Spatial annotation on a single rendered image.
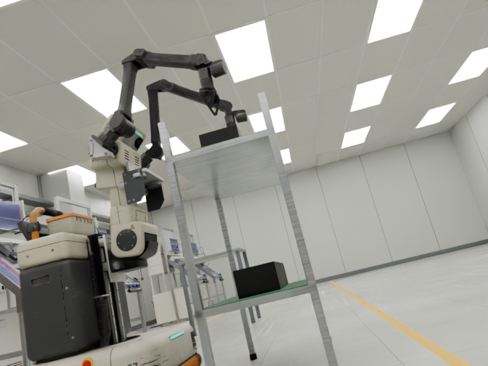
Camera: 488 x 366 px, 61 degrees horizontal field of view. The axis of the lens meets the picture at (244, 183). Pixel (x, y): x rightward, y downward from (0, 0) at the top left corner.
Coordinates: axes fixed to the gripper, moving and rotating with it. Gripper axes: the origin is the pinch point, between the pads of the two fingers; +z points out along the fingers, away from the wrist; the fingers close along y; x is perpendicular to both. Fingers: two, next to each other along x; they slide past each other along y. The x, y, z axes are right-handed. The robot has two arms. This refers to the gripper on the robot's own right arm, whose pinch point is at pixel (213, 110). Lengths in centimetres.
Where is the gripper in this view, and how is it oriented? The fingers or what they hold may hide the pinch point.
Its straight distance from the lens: 184.0
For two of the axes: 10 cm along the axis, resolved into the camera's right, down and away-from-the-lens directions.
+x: -9.6, 2.5, 1.2
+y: 1.7, 1.9, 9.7
